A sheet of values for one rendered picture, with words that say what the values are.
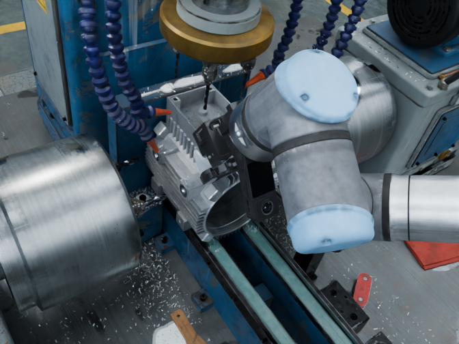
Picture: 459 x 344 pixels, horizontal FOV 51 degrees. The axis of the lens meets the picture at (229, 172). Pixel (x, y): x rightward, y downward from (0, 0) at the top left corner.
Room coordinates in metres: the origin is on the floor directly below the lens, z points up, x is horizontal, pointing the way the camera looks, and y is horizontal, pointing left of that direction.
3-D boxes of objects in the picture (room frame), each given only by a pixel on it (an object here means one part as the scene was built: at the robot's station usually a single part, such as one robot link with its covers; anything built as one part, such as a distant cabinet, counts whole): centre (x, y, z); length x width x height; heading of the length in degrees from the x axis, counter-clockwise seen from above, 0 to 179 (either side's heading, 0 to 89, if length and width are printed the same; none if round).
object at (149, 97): (0.78, 0.14, 0.97); 0.30 x 0.11 x 0.34; 133
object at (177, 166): (0.66, 0.04, 1.01); 0.20 x 0.19 x 0.19; 43
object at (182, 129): (0.69, 0.06, 1.11); 0.12 x 0.11 x 0.07; 43
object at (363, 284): (0.59, -0.34, 0.81); 0.09 x 0.03 x 0.02; 166
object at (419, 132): (1.07, -0.40, 0.99); 0.35 x 0.31 x 0.37; 133
